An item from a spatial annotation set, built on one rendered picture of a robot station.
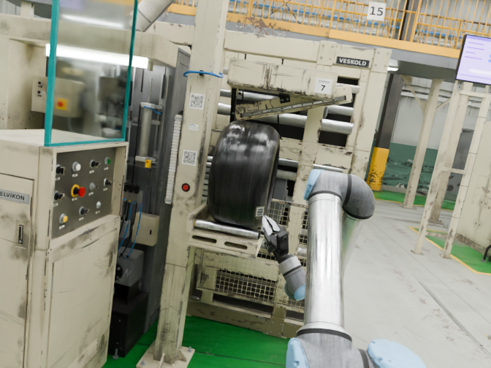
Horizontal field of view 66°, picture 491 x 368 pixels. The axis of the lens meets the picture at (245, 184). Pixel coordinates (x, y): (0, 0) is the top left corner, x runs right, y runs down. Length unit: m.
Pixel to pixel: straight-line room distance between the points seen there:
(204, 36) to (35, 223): 1.15
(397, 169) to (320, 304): 10.81
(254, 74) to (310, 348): 1.55
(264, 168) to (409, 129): 10.31
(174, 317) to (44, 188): 1.13
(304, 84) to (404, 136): 9.82
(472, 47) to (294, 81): 3.78
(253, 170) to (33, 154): 0.88
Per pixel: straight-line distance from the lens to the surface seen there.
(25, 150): 1.50
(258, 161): 1.74
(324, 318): 1.09
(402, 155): 11.84
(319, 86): 2.16
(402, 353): 1.14
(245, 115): 2.31
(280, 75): 2.17
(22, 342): 1.75
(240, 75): 2.20
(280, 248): 1.60
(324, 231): 1.20
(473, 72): 5.66
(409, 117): 11.91
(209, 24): 2.01
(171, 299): 2.24
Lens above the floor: 1.47
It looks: 10 degrees down
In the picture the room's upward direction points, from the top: 9 degrees clockwise
